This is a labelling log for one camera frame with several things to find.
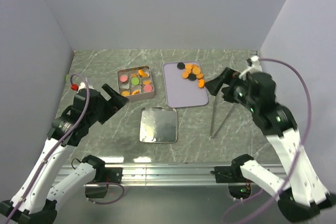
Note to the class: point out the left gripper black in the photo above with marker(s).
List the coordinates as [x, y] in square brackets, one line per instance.
[114, 104]

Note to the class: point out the green round cookie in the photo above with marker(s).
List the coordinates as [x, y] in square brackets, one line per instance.
[135, 81]

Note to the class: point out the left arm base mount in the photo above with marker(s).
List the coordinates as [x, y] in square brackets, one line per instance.
[98, 188]

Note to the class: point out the aluminium front rail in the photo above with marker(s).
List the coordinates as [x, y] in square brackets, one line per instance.
[173, 174]

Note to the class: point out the orange round cookie top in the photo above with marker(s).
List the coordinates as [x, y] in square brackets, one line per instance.
[188, 66]

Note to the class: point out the black round cookie middle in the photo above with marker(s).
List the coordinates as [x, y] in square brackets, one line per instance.
[192, 77]

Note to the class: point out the pink round cookie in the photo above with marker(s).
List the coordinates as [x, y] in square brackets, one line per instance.
[123, 78]
[148, 88]

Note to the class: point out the orange flower cookie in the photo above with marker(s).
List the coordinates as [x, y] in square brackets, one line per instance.
[134, 75]

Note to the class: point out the black round cookie top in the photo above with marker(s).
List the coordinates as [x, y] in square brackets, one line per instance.
[181, 65]

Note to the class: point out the metal tongs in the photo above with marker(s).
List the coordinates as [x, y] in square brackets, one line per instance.
[213, 133]

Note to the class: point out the silver tin lid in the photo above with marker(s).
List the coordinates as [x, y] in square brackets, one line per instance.
[158, 125]

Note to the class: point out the square cookie tin with liners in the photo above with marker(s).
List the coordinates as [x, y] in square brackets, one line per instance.
[127, 86]

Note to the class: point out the lavender cookie tray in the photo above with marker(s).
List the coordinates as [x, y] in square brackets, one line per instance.
[180, 92]

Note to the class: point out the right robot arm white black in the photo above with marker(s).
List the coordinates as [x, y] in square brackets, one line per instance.
[304, 195]

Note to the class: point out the black round cookie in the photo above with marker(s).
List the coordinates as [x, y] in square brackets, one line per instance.
[181, 65]
[192, 77]

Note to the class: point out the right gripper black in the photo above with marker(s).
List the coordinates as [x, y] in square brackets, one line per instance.
[214, 85]

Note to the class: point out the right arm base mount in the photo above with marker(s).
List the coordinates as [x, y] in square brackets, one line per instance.
[239, 188]

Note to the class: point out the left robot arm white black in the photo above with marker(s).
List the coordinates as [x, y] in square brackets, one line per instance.
[38, 200]

